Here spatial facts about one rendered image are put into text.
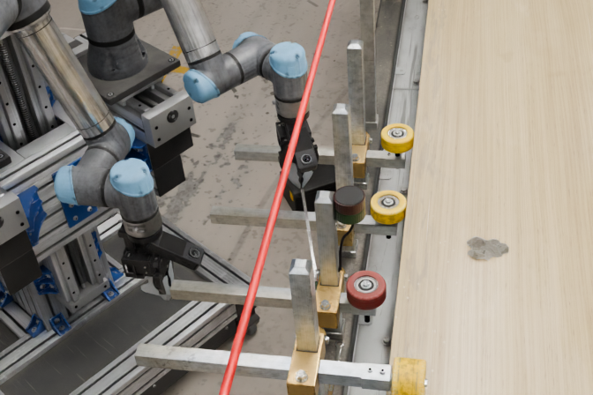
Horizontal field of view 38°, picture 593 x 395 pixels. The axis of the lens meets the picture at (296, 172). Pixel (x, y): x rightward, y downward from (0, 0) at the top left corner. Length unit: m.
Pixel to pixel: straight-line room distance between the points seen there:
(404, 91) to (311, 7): 1.81
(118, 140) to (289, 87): 0.37
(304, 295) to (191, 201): 1.95
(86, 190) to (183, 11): 0.41
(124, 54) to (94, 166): 0.51
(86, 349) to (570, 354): 1.50
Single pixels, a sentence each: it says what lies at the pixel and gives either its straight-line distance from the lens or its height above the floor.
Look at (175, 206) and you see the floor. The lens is 3.37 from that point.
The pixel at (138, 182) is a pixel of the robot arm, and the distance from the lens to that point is 1.65.
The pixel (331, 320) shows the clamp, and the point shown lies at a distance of 1.78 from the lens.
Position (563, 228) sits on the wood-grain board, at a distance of 1.91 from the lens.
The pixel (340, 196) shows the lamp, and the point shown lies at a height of 1.11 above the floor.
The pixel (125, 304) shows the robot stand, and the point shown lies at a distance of 2.77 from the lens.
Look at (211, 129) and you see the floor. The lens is 3.72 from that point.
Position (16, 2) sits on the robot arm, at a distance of 1.62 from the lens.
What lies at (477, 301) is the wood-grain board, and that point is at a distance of 1.75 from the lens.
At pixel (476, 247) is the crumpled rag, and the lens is 1.84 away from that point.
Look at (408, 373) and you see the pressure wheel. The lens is 1.53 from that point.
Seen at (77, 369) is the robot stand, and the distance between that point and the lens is 2.64.
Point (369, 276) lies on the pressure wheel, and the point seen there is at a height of 0.91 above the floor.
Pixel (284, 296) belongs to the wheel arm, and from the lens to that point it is 1.81.
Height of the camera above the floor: 2.20
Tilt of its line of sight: 40 degrees down
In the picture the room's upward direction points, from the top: 6 degrees counter-clockwise
